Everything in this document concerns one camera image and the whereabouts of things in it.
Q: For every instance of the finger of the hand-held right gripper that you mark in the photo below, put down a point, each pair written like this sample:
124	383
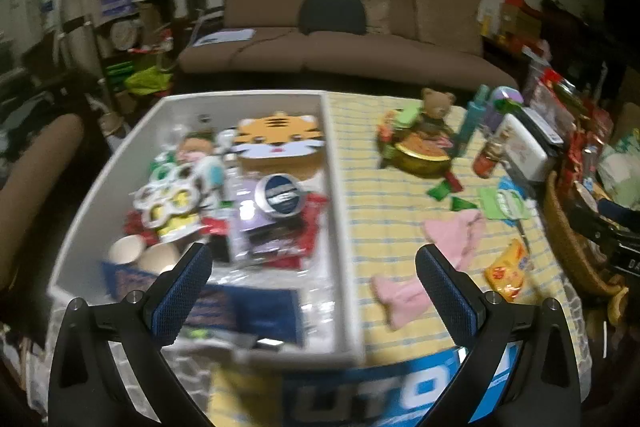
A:
597	209

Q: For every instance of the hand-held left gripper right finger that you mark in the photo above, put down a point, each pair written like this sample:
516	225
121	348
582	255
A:
445	302

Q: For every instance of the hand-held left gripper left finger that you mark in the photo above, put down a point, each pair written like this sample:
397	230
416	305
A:
182	299

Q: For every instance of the pink cloth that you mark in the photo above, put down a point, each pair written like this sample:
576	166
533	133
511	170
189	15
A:
402	302
457	237

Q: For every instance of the yellow snack packet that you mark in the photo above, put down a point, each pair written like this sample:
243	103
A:
507	269

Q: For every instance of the white cardboard box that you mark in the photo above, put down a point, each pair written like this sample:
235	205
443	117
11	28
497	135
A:
340	187

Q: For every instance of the brown teddy bear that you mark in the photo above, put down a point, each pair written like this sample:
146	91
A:
437	107

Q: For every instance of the green and white bag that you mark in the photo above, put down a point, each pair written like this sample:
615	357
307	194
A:
617	172

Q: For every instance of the wicker basket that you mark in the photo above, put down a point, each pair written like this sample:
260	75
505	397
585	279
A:
570	247

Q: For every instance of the paper cup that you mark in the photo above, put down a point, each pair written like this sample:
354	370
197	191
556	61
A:
157	259
125	252

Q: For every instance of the dark blue pouch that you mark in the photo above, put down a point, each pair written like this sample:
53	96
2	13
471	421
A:
250	312

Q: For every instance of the yellow checked tablecloth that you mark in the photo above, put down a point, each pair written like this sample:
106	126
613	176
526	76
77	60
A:
395	227

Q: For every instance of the green packet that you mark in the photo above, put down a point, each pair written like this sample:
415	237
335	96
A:
502	204

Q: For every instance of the white case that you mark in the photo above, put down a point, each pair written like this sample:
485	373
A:
522	149

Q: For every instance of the green candy wrapper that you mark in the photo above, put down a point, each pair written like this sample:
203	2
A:
442	189
461	204

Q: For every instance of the blue printed box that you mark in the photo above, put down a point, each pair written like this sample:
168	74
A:
400	394

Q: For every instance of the pile of red snack packets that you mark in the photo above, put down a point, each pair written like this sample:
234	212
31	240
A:
565	107

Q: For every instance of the red jar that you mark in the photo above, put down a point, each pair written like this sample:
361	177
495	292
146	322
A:
487	159

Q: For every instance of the round dark tin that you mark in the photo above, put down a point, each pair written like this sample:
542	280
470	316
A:
279	194

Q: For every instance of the purple lid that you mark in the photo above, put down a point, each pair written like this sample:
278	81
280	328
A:
506	97

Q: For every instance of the golden bowl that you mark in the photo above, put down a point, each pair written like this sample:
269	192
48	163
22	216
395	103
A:
417	154

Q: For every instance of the teal bottle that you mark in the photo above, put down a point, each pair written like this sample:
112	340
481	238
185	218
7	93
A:
472	122

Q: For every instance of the red packet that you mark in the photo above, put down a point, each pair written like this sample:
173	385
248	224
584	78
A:
314	222

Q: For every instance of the brown armchair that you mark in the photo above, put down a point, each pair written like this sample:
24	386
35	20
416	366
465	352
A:
35	187

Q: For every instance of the orange tiger face box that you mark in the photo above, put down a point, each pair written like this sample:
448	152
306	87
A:
277	137

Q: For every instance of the small jar with green lid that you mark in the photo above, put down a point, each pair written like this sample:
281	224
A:
407	116

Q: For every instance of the white shoe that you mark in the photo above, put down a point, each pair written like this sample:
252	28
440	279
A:
107	117

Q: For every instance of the white paper sheet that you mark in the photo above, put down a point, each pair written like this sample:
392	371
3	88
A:
222	37

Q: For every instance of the brown sofa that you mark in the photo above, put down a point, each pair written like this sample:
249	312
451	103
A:
330	57

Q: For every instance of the round white plate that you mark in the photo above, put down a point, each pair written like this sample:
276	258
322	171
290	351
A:
126	34

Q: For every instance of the dark cushion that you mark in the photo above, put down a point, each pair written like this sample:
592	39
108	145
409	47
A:
332	14

